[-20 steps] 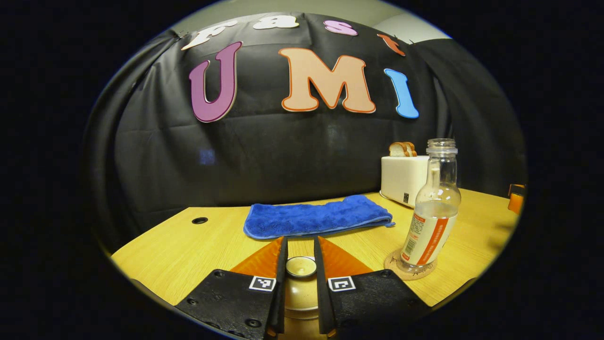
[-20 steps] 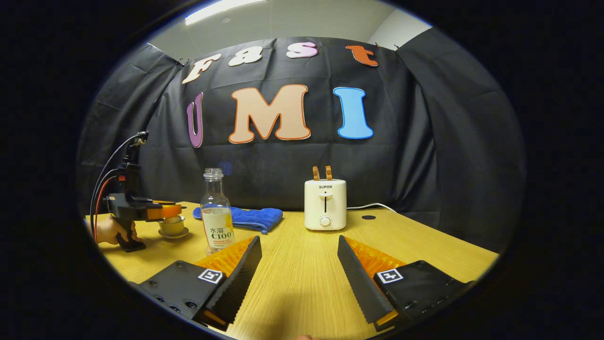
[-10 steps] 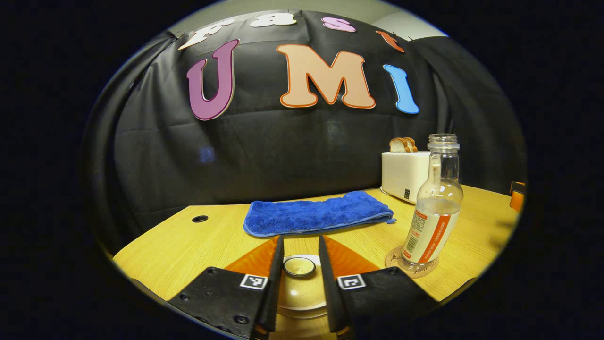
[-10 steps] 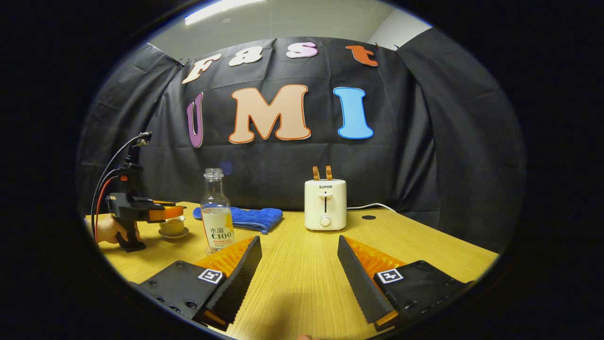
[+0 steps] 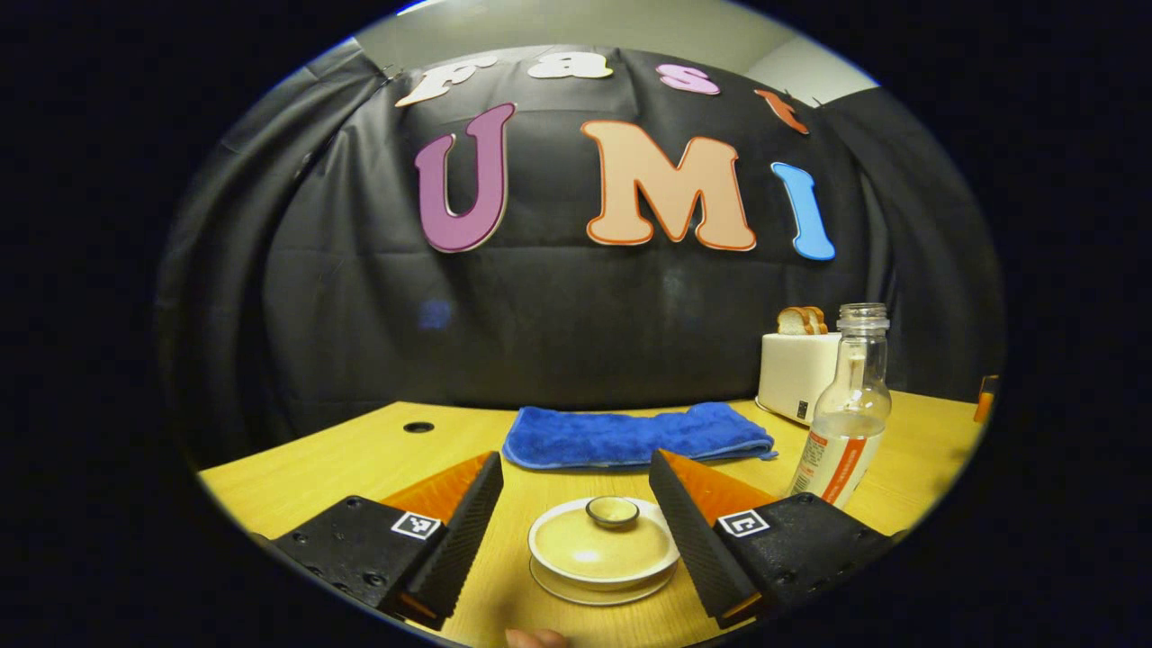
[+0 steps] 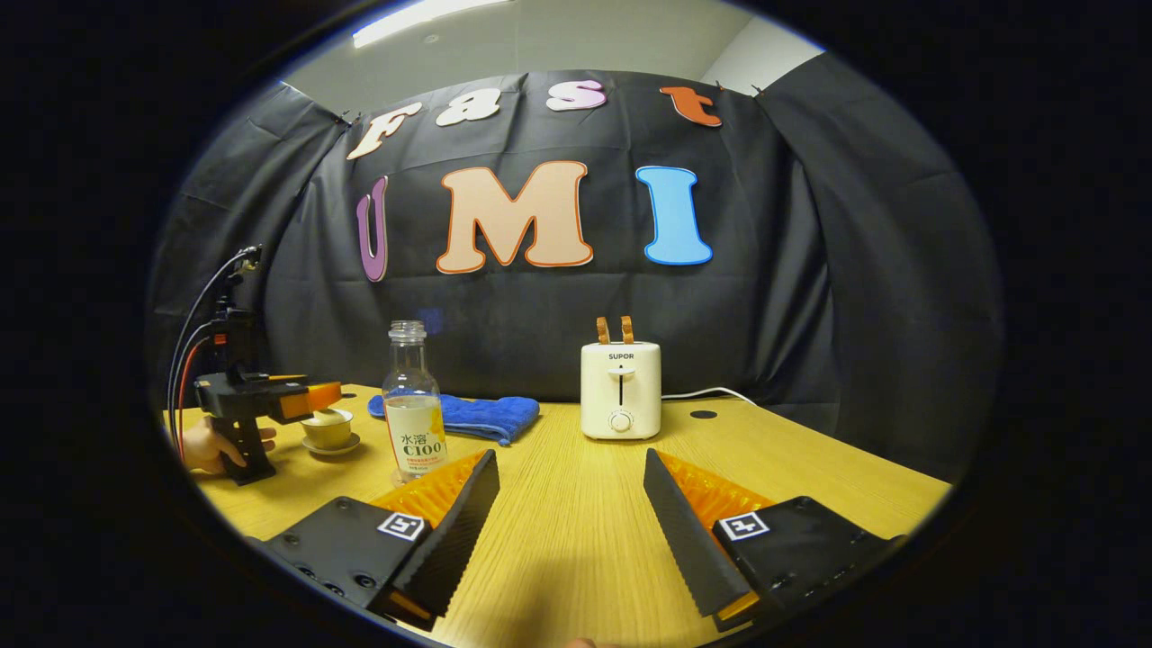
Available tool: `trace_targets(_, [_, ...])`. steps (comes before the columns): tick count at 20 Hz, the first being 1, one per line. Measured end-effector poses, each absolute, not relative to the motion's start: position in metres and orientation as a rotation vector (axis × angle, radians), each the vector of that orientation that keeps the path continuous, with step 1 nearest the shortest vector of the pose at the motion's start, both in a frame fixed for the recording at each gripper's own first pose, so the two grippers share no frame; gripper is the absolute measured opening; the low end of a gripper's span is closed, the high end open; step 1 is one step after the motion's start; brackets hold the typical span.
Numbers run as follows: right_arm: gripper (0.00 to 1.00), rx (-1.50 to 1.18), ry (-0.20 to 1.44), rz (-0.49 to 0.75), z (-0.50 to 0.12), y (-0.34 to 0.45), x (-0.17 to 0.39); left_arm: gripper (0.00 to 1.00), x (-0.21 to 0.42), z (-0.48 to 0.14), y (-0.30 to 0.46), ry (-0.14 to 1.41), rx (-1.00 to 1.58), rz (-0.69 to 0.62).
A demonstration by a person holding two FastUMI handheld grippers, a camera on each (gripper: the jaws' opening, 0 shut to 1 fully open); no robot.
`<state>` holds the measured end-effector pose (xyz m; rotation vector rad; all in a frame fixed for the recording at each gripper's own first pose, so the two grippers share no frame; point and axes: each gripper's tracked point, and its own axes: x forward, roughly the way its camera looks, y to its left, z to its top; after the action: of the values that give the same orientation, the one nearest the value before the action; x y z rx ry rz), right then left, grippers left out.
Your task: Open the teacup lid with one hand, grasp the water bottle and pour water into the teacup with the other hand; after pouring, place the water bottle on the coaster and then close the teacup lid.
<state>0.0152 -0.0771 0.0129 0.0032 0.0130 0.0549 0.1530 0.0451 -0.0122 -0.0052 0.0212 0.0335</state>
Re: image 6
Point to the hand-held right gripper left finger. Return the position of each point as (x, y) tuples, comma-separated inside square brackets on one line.
[(459, 540)]

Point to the cream teacup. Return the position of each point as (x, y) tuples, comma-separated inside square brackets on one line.
[(328, 436)]

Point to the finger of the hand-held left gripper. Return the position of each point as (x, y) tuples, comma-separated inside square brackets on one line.
[(310, 399)]

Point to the blue towel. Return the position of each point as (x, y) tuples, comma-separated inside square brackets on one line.
[(486, 416)]

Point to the cream saucer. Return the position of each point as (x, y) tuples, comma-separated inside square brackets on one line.
[(346, 445)]

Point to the clear water bottle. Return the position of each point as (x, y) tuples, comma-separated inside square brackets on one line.
[(414, 432)]

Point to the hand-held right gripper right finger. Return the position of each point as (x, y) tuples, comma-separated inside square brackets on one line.
[(684, 540)]

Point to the white toaster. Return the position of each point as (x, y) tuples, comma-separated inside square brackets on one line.
[(621, 396)]

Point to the toast slice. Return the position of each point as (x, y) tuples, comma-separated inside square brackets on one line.
[(626, 329), (603, 330)]

